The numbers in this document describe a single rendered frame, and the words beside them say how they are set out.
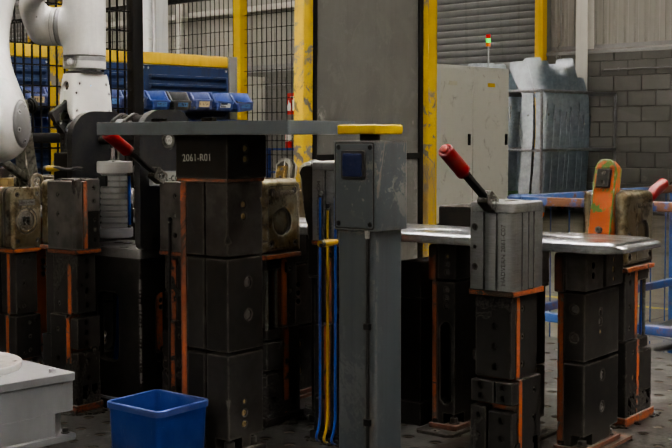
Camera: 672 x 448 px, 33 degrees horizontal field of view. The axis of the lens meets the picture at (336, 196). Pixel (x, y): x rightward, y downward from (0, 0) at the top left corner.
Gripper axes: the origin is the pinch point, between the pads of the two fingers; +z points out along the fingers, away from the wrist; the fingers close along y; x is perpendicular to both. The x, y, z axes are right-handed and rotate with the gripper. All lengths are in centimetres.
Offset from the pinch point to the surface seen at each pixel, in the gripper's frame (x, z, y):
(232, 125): -79, -4, -41
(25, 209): -3.1, 11.2, -16.9
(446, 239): -92, 12, -9
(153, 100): 158, -17, 166
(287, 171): -42.0, 3.8, 13.4
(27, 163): -2.0, 2.6, -15.5
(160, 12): 331, -77, 332
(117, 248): -39.4, 15.5, -26.0
